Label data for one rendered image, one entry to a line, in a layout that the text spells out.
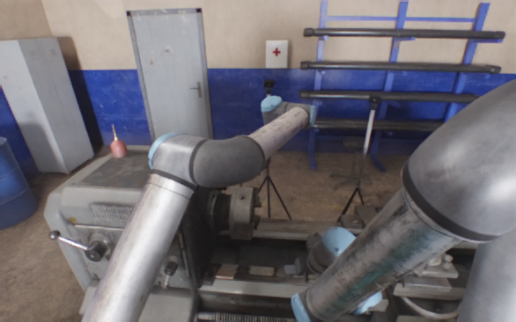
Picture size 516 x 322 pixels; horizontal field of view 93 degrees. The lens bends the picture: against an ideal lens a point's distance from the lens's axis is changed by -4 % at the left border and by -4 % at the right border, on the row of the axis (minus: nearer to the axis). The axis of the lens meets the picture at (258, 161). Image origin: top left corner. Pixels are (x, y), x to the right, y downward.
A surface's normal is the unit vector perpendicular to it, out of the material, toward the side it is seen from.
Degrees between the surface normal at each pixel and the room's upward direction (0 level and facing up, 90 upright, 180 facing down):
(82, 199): 45
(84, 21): 90
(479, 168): 65
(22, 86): 90
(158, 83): 90
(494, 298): 91
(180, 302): 32
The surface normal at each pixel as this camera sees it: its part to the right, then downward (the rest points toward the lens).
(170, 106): -0.10, 0.47
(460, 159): -0.78, -0.18
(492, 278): -0.98, 0.13
